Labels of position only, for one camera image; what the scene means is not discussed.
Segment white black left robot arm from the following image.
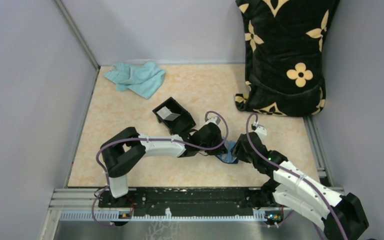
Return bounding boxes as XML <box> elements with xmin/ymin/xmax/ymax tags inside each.
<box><xmin>96</xmin><ymin>120</ymin><xmax>227</xmax><ymax>207</ymax></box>

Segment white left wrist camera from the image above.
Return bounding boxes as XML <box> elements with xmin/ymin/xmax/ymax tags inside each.
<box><xmin>205</xmin><ymin>116</ymin><xmax>221</xmax><ymax>126</ymax></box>

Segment black floral cushion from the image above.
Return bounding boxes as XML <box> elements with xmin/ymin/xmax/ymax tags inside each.
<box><xmin>235</xmin><ymin>0</ymin><xmax>339</xmax><ymax>118</ymax></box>

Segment black plastic card box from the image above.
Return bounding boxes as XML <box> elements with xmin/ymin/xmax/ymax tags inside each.
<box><xmin>152</xmin><ymin>97</ymin><xmax>196</xmax><ymax>135</ymax></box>

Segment blue leather card holder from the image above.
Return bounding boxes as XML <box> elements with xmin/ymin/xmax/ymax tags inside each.
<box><xmin>216</xmin><ymin>140</ymin><xmax>239</xmax><ymax>165</ymax></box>

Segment grey credit card stack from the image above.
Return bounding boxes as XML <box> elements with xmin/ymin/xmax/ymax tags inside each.
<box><xmin>156</xmin><ymin>106</ymin><xmax>180</xmax><ymax>121</ymax></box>

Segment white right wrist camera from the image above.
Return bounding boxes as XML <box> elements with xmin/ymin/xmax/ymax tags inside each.
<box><xmin>251</xmin><ymin>122</ymin><xmax>268</xmax><ymax>141</ymax></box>

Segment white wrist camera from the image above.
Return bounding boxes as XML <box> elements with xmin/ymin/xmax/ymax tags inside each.
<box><xmin>205</xmin><ymin>116</ymin><xmax>221</xmax><ymax>126</ymax></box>
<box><xmin>251</xmin><ymin>122</ymin><xmax>268</xmax><ymax>141</ymax></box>

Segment light blue cloth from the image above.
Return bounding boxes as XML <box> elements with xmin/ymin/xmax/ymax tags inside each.
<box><xmin>103</xmin><ymin>62</ymin><xmax>166</xmax><ymax>99</ymax></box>

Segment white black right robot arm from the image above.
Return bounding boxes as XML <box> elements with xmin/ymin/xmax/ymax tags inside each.
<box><xmin>231</xmin><ymin>132</ymin><xmax>369</xmax><ymax>240</ymax></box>

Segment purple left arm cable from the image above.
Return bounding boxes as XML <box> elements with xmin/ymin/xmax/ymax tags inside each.
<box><xmin>90</xmin><ymin>110</ymin><xmax>230</xmax><ymax>229</ymax></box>

